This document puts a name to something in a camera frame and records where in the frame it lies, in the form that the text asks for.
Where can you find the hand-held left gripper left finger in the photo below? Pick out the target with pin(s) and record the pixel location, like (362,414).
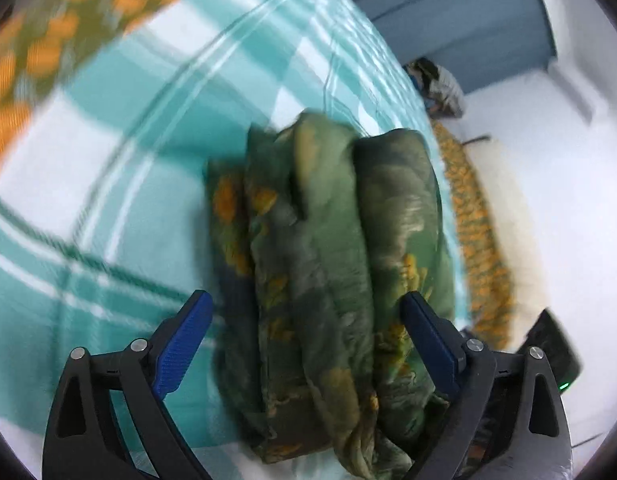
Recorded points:
(181,345)

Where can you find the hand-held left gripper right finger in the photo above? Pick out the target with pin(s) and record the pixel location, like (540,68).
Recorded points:
(433,345)

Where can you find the pile of clothes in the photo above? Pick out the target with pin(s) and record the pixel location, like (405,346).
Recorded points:
(441,87)

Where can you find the blue curtain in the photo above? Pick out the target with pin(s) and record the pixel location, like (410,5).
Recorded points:
(468,25)

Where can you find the green tree print jacket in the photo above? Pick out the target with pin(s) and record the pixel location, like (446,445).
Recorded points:
(313,260)

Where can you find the orange floral quilt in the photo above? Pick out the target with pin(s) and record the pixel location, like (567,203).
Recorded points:
(483,260)

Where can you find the teal plaid blanket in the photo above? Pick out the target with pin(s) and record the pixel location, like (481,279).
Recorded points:
(138,160)

